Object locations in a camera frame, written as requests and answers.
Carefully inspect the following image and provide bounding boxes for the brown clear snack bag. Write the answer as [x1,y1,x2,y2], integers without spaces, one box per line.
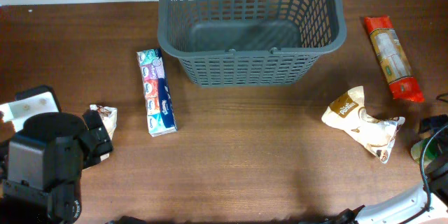
[87,104,118,163]

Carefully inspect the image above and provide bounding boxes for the red spaghetti package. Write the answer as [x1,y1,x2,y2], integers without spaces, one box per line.
[364,15,425,103]

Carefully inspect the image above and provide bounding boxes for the green lid spice jar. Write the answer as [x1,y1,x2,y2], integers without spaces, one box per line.
[410,138,439,167]

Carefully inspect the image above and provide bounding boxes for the grey plastic shopping basket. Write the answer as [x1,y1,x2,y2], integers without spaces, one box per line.
[157,0,347,87]

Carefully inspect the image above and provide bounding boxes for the Kleenex tissue multipack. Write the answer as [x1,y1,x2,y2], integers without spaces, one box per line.
[136,48,177,137]

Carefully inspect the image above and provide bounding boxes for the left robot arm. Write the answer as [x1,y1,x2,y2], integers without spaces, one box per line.
[1,85,113,223]

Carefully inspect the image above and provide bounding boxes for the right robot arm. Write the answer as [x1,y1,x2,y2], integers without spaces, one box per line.
[326,114,447,224]

